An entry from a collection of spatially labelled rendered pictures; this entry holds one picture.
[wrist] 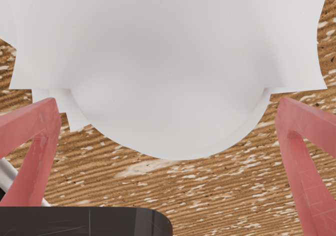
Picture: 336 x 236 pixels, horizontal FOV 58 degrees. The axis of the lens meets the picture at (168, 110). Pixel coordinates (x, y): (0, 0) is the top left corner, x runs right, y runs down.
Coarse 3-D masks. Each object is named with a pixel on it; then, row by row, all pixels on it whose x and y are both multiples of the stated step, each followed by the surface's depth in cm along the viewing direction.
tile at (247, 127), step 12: (324, 84) 13; (48, 96) 13; (60, 96) 13; (72, 96) 13; (264, 96) 14; (60, 108) 14; (72, 108) 14; (264, 108) 14; (252, 120) 14; (240, 132) 15; (216, 144) 15; (228, 144) 15; (156, 156) 16; (168, 156) 16; (180, 156) 16; (192, 156) 16; (204, 156) 16
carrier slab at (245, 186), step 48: (0, 48) 16; (0, 96) 17; (288, 96) 18; (96, 144) 20; (240, 144) 20; (48, 192) 22; (96, 192) 22; (144, 192) 22; (192, 192) 23; (240, 192) 23; (288, 192) 23
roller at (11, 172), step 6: (0, 162) 23; (6, 162) 23; (0, 168) 23; (6, 168) 23; (12, 168) 24; (0, 174) 23; (6, 174) 24; (12, 174) 24; (0, 180) 24; (6, 180) 24; (12, 180) 24; (0, 186) 25; (6, 186) 24; (42, 198) 26; (42, 204) 26; (48, 204) 26
